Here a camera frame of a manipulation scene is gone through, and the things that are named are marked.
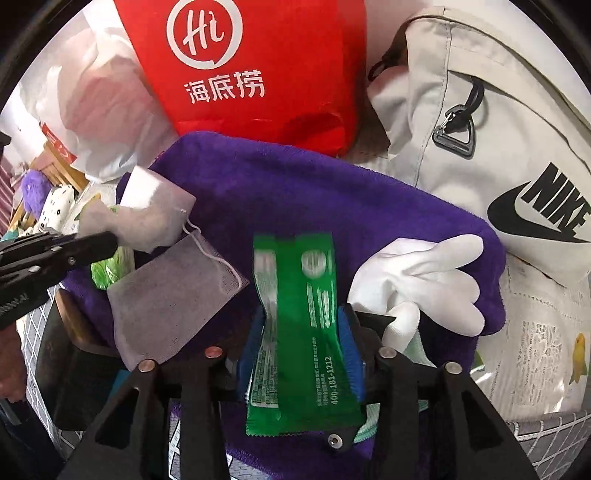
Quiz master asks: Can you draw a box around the green tissue pack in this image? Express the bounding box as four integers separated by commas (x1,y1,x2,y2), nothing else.
89,205,136,291

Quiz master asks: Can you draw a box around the short black riveted strap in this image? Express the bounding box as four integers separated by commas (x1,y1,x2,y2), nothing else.
320,426,366,456

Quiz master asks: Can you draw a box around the white spotted plush toy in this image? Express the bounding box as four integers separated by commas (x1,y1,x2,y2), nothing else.
34,184,77,232

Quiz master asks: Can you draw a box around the purple towel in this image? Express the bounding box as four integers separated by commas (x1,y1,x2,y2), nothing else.
60,131,507,477

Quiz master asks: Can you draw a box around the white glove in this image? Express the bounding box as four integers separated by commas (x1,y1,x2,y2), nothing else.
346,234,485,352

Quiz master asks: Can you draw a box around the translucent white mesh pouch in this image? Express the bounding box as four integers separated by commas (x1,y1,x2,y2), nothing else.
80,177,198,254

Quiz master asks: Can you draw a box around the purple plush toy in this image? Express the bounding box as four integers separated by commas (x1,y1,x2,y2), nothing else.
20,170,52,219

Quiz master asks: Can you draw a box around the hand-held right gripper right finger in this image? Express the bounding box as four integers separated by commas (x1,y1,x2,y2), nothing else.
336,305,533,480

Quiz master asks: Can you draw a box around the grey checkered bed sheet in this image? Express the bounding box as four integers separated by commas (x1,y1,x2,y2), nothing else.
16,283,591,480

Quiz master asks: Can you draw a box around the person's left hand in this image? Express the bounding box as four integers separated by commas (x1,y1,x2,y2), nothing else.
0,329,27,403

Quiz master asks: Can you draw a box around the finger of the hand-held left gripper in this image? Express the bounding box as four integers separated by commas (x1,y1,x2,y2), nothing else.
54,230,119,278

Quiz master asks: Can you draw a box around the white plastic shopping bag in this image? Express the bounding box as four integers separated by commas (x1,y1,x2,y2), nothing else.
20,9,179,184

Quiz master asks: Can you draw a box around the grey drawstring pouch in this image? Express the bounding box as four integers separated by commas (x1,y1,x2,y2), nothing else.
106,226,250,368

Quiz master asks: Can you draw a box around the green foil packet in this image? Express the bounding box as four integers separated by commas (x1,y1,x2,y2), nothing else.
244,232,368,437

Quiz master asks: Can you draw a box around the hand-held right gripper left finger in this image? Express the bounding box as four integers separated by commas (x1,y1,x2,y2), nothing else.
58,318,267,480

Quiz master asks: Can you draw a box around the beige backpack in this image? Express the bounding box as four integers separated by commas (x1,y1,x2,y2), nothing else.
366,4,591,283

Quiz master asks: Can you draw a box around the red paper bag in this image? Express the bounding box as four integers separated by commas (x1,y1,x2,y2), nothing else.
113,0,369,158

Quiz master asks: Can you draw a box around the black case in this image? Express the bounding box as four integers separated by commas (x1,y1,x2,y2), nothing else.
36,289,128,419

